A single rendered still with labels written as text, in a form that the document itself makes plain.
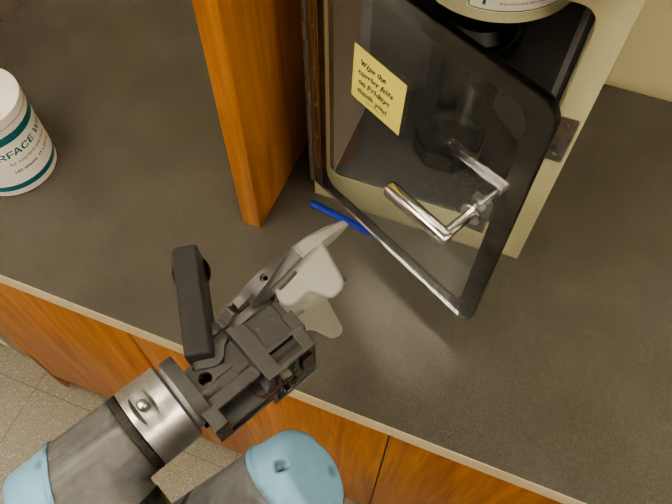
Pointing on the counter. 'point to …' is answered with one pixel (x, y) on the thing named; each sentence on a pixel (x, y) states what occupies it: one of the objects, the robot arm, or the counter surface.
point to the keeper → (562, 139)
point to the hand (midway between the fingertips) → (335, 252)
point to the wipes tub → (21, 141)
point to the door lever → (441, 235)
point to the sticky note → (378, 89)
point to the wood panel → (256, 93)
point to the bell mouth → (505, 9)
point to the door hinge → (307, 93)
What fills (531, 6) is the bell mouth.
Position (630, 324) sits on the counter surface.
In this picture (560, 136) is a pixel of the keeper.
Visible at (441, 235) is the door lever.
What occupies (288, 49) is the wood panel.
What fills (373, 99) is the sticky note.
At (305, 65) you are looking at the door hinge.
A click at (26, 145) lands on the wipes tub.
